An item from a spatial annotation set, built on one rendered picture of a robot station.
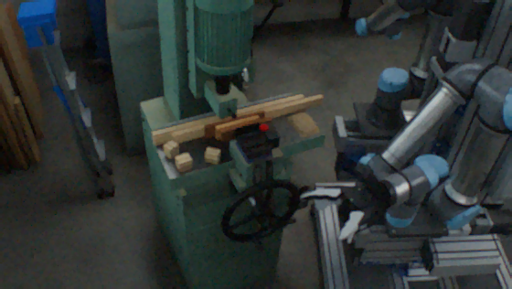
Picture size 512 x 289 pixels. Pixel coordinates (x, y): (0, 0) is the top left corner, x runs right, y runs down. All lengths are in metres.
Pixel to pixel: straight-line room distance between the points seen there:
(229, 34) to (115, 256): 1.47
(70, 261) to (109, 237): 0.24
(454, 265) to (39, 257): 1.99
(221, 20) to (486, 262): 1.23
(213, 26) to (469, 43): 0.80
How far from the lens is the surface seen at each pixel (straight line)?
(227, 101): 1.59
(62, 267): 2.53
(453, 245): 1.76
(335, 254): 2.23
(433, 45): 1.87
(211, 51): 1.44
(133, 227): 2.60
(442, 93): 1.30
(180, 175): 1.57
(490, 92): 1.24
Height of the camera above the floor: 2.03
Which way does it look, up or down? 42 degrees down
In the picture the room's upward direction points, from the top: 3 degrees clockwise
